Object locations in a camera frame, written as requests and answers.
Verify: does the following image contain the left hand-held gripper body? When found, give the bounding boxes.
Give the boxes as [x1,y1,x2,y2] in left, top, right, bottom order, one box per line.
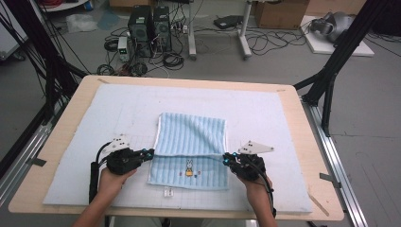
[101,134,145,176]

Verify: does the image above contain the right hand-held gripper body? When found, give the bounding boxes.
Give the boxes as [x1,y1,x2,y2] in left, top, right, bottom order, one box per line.
[231,140,274,183]

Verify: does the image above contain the blue striped towel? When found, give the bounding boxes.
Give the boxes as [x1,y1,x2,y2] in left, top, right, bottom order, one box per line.
[147,112,231,191]

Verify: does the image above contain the person's right hand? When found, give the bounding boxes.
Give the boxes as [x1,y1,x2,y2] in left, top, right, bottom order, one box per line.
[237,177,270,202]

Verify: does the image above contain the person's left hand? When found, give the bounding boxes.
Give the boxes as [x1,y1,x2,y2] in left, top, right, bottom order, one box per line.
[97,168,138,198]

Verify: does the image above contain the white foam mat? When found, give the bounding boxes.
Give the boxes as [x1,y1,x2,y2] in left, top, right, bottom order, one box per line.
[43,83,314,214]

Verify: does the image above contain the thin wooden stick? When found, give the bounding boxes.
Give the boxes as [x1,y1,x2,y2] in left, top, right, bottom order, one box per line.
[307,192,331,218]

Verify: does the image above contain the black tape strip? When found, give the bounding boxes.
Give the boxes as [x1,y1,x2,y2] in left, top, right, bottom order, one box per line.
[26,157,47,167]

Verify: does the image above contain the white power supply box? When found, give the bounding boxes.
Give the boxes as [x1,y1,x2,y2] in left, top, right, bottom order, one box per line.
[117,36,130,62]

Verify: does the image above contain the white desk leg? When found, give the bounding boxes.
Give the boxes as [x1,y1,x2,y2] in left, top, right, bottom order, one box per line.
[187,0,199,61]
[237,0,253,60]

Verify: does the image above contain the large black computer tower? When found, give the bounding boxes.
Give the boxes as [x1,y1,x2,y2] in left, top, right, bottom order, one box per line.
[127,5,154,59]

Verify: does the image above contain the slim black computer tower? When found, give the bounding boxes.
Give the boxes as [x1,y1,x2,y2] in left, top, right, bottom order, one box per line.
[152,6,173,53]

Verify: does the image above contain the black flat device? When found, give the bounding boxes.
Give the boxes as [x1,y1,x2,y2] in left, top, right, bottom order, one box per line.
[213,14,244,30]

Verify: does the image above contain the blue-grey sheet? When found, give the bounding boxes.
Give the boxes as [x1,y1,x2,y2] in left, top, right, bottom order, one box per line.
[96,9,121,31]

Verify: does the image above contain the white floor board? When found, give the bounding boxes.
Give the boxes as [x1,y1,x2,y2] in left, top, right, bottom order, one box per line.
[299,14,375,58]

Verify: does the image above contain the clear plastic bag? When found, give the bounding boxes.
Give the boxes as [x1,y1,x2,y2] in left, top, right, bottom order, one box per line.
[65,13,99,34]

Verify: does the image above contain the brown cardboard box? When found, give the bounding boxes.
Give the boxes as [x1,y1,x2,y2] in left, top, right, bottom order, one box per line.
[253,0,310,30]

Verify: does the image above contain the grey headset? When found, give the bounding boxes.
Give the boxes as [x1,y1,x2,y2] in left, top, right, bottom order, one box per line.
[309,11,356,44]

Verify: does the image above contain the white cabinet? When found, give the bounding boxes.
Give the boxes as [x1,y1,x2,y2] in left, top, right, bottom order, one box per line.
[0,18,28,61]

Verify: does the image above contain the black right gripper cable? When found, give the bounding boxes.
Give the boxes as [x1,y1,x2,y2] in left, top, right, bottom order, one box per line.
[245,155,278,218]

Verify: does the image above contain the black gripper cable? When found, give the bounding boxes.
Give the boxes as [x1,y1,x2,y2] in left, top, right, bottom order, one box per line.
[88,141,113,204]
[245,155,278,218]

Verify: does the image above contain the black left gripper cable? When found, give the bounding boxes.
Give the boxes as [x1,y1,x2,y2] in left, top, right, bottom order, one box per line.
[88,141,113,204]

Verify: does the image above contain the grey metal bracket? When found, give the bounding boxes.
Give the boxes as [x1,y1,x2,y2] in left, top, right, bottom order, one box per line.
[319,172,342,189]

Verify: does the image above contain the aluminium rail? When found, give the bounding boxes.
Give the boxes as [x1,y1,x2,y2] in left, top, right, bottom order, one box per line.
[301,98,369,227]
[0,103,64,206]

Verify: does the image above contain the coiled black cable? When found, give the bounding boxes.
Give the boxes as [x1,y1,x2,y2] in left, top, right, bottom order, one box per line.
[162,51,185,71]

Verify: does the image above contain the black metal frame stand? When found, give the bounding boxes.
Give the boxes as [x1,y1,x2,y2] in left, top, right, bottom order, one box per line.
[292,0,392,137]
[0,0,88,125]

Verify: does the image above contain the loose black floor cables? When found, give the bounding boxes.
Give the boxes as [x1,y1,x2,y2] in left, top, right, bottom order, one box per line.
[245,26,308,57]

